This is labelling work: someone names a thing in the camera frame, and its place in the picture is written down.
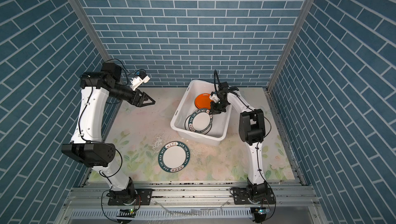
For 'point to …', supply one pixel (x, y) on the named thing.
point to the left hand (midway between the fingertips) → (150, 99)
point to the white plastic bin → (221, 121)
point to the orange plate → (202, 101)
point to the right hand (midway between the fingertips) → (209, 111)
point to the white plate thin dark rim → (186, 125)
